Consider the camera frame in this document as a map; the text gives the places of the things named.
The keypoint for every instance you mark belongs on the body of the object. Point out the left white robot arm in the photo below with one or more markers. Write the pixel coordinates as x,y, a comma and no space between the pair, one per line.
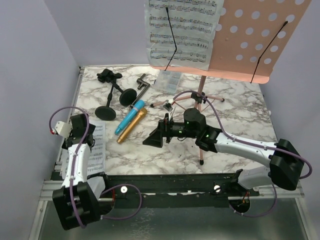
76,201

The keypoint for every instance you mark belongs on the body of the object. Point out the dark metal drum key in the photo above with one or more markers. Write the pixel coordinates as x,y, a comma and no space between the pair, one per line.
143,86

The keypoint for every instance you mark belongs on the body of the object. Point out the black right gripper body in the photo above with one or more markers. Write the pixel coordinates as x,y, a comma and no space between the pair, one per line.
166,131

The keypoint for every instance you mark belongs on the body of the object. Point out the pink perforated music stand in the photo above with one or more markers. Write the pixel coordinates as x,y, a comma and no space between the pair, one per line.
252,37

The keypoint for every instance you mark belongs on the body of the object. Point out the black round-base mic stand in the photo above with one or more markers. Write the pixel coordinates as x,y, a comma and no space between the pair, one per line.
127,96

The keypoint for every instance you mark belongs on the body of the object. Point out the aluminium extrusion frame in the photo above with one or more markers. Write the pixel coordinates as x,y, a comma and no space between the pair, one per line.
183,101

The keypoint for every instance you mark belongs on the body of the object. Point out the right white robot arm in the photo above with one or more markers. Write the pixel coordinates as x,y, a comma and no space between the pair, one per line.
281,164

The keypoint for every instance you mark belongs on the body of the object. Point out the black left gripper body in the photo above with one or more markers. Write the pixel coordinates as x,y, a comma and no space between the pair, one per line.
73,138

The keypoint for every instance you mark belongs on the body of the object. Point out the gold toy microphone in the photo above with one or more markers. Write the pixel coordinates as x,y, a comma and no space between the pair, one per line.
134,122

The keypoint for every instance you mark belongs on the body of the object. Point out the clear plastic compartment box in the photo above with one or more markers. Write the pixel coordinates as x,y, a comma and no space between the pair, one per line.
167,82

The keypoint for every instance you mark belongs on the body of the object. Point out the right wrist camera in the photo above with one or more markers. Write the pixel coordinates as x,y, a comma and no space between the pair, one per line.
168,105

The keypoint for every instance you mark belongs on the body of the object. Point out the black mounting base rail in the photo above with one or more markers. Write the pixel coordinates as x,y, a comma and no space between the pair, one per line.
171,190

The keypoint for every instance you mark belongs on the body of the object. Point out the black mic clip stand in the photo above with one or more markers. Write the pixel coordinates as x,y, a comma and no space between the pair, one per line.
107,100

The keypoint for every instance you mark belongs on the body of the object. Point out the blue toy microphone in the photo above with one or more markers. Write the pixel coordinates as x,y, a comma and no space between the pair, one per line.
132,113

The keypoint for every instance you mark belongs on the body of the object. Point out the sheet music page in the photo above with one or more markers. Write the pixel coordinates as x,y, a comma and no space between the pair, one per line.
96,162
180,33

